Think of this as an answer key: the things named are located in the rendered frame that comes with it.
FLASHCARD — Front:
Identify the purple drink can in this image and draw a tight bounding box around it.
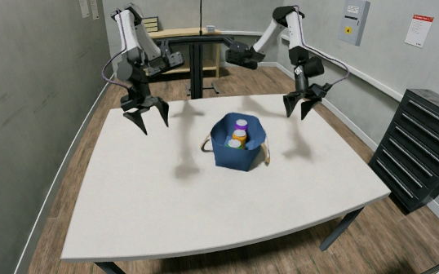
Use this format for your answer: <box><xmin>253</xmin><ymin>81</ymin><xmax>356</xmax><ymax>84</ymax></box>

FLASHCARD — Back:
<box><xmin>234</xmin><ymin>120</ymin><xmax>248</xmax><ymax>136</ymax></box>

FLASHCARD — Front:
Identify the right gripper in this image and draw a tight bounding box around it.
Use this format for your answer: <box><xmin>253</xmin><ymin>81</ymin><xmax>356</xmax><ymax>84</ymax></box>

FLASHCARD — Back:
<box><xmin>122</xmin><ymin>83</ymin><xmax>169</xmax><ymax>135</ymax></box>

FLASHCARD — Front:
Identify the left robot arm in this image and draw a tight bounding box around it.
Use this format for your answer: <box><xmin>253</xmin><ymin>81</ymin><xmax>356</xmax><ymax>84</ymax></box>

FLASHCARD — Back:
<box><xmin>228</xmin><ymin>6</ymin><xmax>331</xmax><ymax>98</ymax></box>

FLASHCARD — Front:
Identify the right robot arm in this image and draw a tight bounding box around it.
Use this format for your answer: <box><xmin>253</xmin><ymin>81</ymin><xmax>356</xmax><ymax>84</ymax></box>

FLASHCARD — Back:
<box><xmin>110</xmin><ymin>2</ymin><xmax>183</xmax><ymax>112</ymax></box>

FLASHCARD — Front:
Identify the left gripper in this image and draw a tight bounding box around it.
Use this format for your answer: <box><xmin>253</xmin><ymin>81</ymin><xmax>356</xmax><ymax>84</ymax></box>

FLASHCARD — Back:
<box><xmin>282</xmin><ymin>77</ymin><xmax>322</xmax><ymax>121</ymax></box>

